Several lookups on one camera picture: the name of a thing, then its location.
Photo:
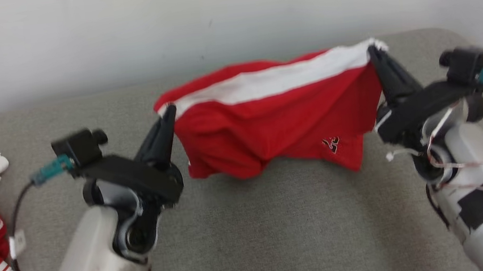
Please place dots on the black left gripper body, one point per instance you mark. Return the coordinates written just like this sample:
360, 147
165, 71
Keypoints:
138, 175

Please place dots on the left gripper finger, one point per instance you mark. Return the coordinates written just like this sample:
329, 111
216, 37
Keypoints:
167, 134
150, 145

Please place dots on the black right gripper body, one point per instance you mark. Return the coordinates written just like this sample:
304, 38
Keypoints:
427, 104

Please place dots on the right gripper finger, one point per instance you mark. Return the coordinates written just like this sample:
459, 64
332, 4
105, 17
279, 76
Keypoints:
380, 78
397, 78

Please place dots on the red shorts with white stripe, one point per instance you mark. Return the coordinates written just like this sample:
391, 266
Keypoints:
276, 127

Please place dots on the grey fabric sofa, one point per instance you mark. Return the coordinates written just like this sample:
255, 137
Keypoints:
278, 230

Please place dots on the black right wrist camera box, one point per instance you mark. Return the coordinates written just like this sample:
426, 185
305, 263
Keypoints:
467, 62

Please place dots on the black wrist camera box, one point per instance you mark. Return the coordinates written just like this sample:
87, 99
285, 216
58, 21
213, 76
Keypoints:
79, 146
467, 62

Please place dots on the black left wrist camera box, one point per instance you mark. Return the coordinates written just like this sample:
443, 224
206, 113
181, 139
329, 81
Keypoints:
79, 146

